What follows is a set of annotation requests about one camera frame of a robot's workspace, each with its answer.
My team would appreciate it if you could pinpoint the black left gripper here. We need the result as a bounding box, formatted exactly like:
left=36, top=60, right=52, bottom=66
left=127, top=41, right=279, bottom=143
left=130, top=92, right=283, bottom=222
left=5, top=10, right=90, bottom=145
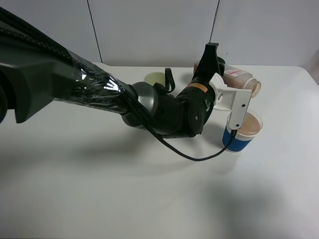
left=188, top=43, right=221, bottom=100

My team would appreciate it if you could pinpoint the clear bottle with pink label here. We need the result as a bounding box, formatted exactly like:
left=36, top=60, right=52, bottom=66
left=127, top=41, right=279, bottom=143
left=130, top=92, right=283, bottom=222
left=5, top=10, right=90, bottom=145
left=192, top=61, right=261, bottom=98

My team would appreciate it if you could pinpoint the pale yellow plastic cup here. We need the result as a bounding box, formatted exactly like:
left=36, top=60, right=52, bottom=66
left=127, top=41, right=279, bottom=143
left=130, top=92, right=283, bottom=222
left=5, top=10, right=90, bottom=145
left=144, top=72, right=165, bottom=86

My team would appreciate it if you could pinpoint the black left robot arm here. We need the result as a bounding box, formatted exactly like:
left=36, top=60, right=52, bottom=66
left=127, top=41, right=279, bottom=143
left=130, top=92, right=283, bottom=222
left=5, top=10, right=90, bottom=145
left=0, top=9, right=225, bottom=138

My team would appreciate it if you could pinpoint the teal green plastic cup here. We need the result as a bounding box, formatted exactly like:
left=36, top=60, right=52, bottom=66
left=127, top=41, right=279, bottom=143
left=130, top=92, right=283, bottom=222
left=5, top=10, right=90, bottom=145
left=217, top=56, right=225, bottom=65

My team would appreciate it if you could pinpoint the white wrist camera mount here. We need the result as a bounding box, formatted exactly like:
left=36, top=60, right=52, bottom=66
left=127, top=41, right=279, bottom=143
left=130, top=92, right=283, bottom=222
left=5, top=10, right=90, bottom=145
left=209, top=73, right=252, bottom=130

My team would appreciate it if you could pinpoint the white cup with blue sleeve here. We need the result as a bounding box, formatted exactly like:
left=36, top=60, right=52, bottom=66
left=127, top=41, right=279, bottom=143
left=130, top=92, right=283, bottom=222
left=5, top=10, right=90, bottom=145
left=227, top=110, right=263, bottom=152

